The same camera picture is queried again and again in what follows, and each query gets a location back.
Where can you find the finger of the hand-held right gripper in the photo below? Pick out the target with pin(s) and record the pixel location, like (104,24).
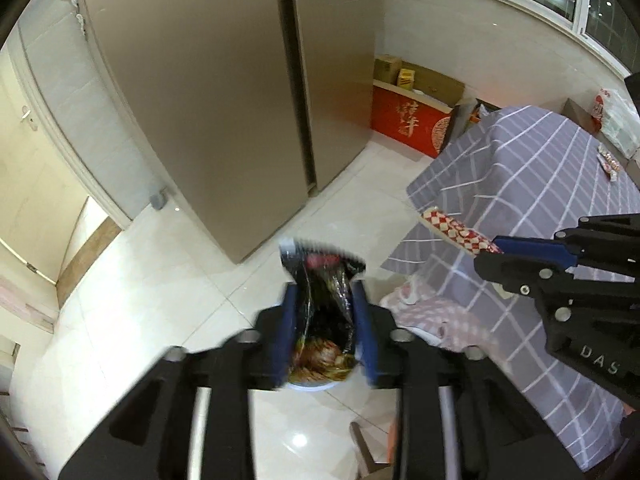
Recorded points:
(510,272)
(535,251)

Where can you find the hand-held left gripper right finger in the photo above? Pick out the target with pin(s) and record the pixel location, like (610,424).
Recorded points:
(365,340)

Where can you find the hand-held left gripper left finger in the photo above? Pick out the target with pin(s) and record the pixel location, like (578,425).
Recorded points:
(289,340)

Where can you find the blue plastic bin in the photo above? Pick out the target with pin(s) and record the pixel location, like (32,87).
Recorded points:
(312,386)

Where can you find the black snack packet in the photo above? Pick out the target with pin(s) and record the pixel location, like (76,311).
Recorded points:
(325,300)

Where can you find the red patterned snack wrapper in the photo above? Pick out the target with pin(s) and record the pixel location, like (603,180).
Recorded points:
(455,230)

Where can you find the pink checked table cloth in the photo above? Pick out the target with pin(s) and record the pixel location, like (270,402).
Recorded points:
(425,310)

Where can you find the grey plaid tablecloth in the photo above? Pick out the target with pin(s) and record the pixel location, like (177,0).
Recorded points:
(500,170)

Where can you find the wooden chair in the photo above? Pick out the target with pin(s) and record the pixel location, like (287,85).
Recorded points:
(365,452)

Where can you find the small colourful snack packet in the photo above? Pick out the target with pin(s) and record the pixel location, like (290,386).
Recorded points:
(609,162)

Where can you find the dark wooden cabinet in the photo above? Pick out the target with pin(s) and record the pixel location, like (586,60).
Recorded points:
(575,112)

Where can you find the small colourful bag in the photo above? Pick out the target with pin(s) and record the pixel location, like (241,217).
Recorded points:
(482,112)

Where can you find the white plastic bag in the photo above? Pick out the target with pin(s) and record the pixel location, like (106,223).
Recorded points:
(617,120)

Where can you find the grey door stopper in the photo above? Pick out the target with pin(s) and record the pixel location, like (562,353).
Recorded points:
(159,200)

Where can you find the red cardboard box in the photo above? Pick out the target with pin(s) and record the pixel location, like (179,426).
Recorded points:
(400,115)

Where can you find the small yellow box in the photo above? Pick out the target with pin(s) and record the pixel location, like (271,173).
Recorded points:
(406,79)

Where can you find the brown cardboard box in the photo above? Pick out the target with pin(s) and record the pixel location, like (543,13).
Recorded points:
(387,67)

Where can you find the gold double-door refrigerator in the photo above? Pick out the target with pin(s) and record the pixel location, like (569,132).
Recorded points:
(200,85)

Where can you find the cream room door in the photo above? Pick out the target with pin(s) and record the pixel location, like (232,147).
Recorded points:
(35,185)

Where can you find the row of white fridge magnets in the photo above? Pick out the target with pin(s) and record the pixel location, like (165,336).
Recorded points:
(77,5)

